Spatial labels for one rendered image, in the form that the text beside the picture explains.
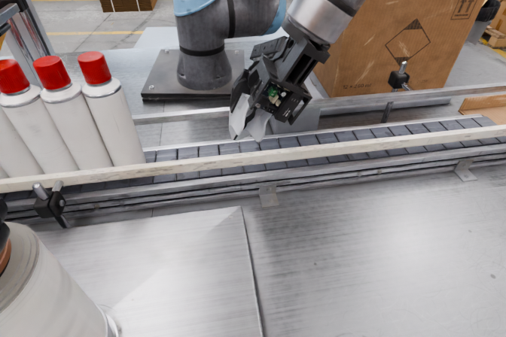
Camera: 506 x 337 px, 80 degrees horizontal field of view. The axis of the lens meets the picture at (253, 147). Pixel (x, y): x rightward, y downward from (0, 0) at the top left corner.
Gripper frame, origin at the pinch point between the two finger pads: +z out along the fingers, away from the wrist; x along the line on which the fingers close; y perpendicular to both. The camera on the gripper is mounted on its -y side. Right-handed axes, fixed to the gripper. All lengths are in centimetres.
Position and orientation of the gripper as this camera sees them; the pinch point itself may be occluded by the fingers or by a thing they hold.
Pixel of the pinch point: (236, 131)
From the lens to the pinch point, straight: 51.8
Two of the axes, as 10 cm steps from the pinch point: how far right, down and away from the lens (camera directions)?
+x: 8.5, 2.8, 4.3
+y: 1.6, 6.5, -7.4
